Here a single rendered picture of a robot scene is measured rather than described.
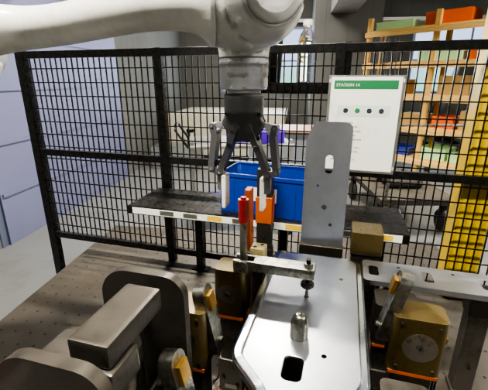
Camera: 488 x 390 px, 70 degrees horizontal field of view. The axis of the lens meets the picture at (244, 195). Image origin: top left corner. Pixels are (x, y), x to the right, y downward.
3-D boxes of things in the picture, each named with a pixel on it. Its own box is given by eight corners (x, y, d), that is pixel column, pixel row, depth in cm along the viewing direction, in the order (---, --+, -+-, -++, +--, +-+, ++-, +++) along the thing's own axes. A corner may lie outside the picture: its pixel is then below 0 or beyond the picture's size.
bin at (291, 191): (311, 223, 105) (313, 181, 101) (218, 210, 116) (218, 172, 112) (320, 205, 120) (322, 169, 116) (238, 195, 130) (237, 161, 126)
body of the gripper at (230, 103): (215, 91, 63) (216, 143, 66) (261, 92, 61) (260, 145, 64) (228, 90, 70) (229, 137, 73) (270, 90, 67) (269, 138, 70)
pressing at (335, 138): (341, 247, 97) (354, 122, 86) (300, 241, 100) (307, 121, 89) (341, 246, 97) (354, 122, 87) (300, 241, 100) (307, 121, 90)
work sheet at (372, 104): (393, 175, 114) (407, 75, 105) (322, 170, 120) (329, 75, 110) (392, 173, 116) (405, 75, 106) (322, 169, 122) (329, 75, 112)
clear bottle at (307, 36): (313, 83, 119) (317, 18, 113) (293, 83, 121) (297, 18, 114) (314, 83, 125) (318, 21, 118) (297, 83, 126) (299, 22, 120)
